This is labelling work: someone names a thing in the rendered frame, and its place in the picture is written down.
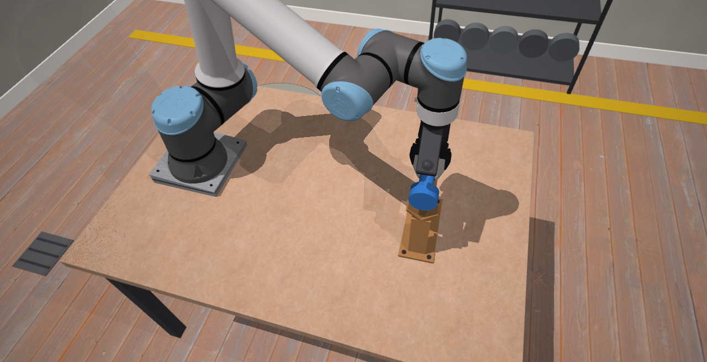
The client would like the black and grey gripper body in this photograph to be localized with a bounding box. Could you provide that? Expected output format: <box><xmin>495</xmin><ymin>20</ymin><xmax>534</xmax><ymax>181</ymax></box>
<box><xmin>415</xmin><ymin>120</ymin><xmax>451</xmax><ymax>158</ymax></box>

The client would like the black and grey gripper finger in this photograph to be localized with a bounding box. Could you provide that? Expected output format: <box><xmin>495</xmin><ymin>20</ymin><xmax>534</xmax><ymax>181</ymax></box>
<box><xmin>434</xmin><ymin>148</ymin><xmax>452</xmax><ymax>181</ymax></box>
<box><xmin>409</xmin><ymin>143</ymin><xmax>420</xmax><ymax>178</ymax></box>

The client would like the tan rectangular base plate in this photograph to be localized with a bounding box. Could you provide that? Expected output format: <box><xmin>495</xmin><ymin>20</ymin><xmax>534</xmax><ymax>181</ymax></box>
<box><xmin>399</xmin><ymin>199</ymin><xmax>442</xmax><ymax>261</ymax></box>

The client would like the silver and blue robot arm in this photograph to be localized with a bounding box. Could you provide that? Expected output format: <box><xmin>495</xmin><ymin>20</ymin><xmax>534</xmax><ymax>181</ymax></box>
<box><xmin>151</xmin><ymin>0</ymin><xmax>467</xmax><ymax>183</ymax></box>

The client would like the blue dumbbell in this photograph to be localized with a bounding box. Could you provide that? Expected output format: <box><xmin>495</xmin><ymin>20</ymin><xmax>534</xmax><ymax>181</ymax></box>
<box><xmin>408</xmin><ymin>175</ymin><xmax>439</xmax><ymax>211</ymax></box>

